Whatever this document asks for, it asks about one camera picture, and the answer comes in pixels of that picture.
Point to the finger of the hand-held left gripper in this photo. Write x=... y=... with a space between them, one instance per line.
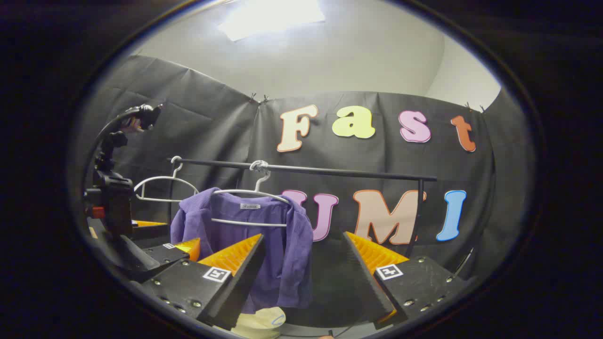
x=150 y=231
x=162 y=258

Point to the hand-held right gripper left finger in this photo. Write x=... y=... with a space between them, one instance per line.
x=238 y=292

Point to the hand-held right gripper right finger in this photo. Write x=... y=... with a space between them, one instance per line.
x=365 y=282

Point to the purple ribbed shirt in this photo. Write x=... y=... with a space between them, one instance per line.
x=282 y=245

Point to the white clothes hanger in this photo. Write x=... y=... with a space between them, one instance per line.
x=249 y=222
x=162 y=177

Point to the black clothes rack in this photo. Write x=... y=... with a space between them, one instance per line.
x=330 y=171

